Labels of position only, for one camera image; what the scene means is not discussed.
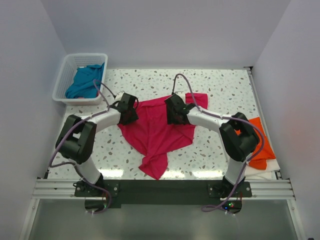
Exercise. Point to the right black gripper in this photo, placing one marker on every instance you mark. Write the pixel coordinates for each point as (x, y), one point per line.
(170, 118)

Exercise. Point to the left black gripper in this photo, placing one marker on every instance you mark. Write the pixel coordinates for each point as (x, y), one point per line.
(133, 117)

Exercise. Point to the magenta t shirt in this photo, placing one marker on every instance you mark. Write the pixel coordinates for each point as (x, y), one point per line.
(153, 137)

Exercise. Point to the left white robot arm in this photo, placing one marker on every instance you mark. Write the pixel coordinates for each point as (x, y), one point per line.
(75, 142)

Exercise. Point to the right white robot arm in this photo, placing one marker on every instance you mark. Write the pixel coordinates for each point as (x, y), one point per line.
(241, 140)

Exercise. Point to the blue t shirt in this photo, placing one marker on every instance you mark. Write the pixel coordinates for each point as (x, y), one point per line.
(83, 82)

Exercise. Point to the white plastic basket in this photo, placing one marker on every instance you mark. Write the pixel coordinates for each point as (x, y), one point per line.
(68, 70)

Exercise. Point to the folded orange t shirt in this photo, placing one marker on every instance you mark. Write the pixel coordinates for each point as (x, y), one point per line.
(259, 162)

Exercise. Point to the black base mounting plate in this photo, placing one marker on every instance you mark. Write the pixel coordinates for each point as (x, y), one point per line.
(116, 193)

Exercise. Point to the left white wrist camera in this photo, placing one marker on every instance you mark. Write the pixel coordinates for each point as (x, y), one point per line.
(118, 96)

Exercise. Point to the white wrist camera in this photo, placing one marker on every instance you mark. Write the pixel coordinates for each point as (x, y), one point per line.
(182, 95)
(118, 96)

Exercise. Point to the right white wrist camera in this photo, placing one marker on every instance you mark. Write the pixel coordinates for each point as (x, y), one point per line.
(182, 95)

